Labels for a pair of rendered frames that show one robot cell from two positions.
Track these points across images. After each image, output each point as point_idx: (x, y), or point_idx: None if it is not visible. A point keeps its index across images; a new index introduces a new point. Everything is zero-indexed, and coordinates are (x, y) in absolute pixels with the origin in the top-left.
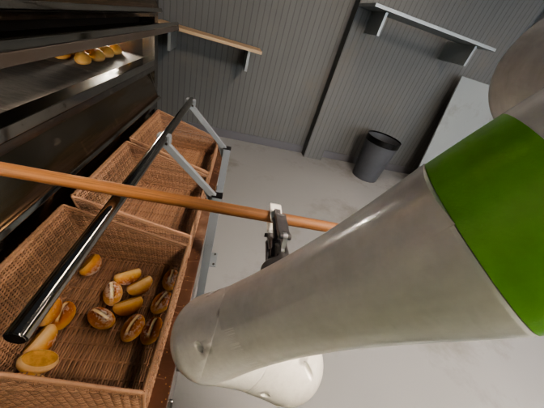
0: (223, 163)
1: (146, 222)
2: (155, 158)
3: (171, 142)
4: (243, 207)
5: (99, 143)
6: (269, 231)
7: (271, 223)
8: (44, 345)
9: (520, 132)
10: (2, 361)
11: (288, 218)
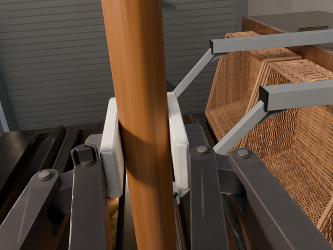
0: (240, 47)
1: (332, 203)
2: (178, 241)
3: (175, 183)
4: (136, 238)
5: (226, 218)
6: (178, 182)
7: (171, 145)
8: None
9: None
10: None
11: (117, 88)
